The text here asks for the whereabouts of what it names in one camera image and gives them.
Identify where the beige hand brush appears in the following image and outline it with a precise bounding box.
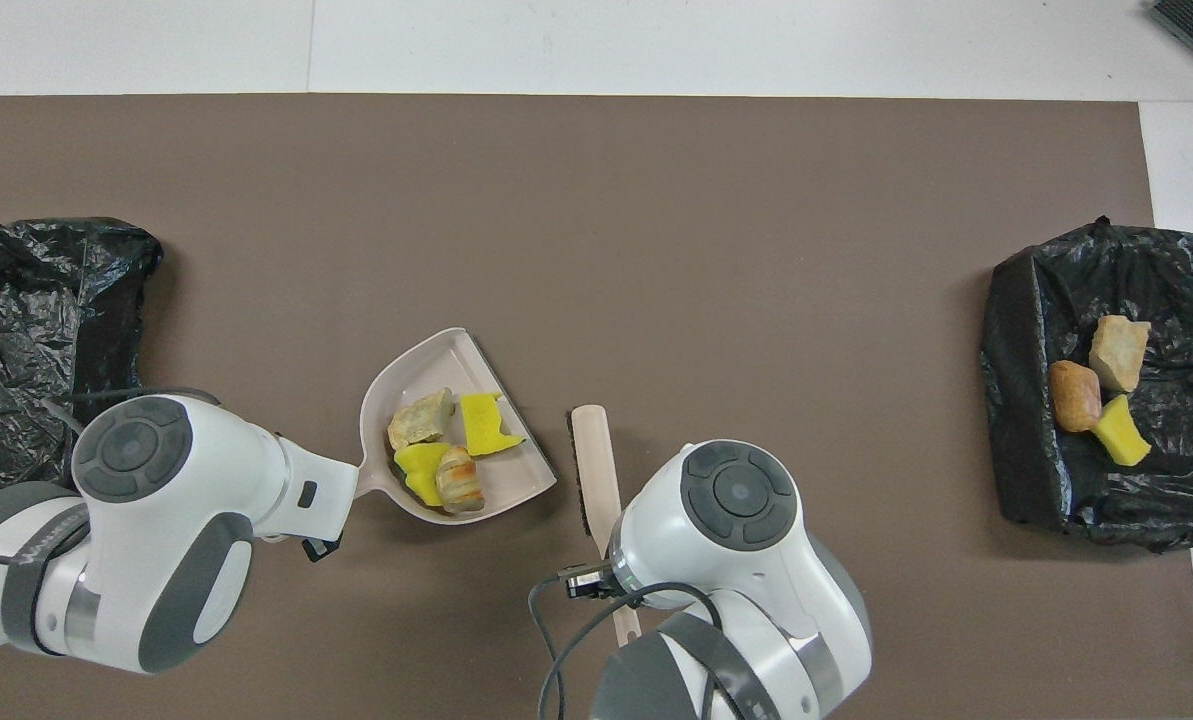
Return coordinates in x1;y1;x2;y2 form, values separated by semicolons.
566;404;643;646

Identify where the beige plastic dustpan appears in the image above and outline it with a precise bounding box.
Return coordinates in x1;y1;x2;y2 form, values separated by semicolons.
354;328;559;524

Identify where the rounded beige sponge scrap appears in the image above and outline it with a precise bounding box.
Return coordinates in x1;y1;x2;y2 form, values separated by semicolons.
436;446;486;514

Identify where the jagged beige sponge scrap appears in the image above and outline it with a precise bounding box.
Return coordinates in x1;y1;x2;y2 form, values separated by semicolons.
387;388;455;451

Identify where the notched yellow sponge piece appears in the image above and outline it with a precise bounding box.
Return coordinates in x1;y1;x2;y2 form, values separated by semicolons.
458;392;527;458

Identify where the orange brown sponge lump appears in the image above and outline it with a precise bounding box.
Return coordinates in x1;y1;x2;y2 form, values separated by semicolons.
1048;360;1103;433

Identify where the green and yellow sponge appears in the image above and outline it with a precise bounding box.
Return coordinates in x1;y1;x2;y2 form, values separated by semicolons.
1094;394;1153;468

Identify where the pale tan sponge chunk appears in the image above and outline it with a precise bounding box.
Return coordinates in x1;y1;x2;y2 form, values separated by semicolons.
1088;315;1152;393

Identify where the black bag lined trash bin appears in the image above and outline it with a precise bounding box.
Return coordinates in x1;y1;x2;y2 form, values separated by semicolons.
980;216;1193;553
0;217;164;506

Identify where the brown table mat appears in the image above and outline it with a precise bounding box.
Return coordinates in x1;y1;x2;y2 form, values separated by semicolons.
0;94;1193;720

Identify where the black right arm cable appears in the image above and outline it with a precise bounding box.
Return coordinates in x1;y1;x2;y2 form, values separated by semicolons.
528;578;747;720

